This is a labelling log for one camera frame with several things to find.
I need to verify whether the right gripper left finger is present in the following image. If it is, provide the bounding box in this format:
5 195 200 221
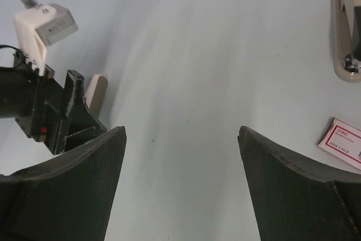
1 126 126 240

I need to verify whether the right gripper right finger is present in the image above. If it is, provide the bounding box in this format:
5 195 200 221
238 126 360 240

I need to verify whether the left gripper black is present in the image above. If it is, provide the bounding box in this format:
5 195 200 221
1 45 107 154

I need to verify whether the red white staple box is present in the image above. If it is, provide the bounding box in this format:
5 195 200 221
317 117 360 170

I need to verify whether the beige black stapler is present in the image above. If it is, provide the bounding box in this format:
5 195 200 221
332 0 360 82

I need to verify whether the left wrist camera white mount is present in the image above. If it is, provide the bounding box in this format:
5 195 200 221
13 3 78 76

